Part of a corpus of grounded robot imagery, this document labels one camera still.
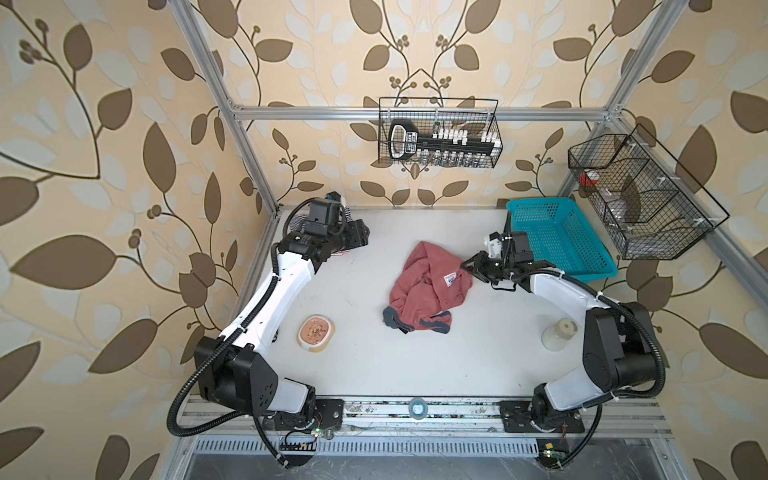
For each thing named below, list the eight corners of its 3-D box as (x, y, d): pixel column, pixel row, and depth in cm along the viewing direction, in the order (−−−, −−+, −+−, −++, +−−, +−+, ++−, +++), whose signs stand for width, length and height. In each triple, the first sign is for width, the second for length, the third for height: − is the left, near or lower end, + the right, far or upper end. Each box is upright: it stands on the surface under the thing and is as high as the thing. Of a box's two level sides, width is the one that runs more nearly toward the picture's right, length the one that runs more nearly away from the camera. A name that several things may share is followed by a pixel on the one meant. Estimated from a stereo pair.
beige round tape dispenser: (297, 352, 87) (294, 348, 84) (304, 319, 93) (301, 314, 91) (332, 352, 87) (330, 348, 84) (336, 318, 93) (335, 314, 91)
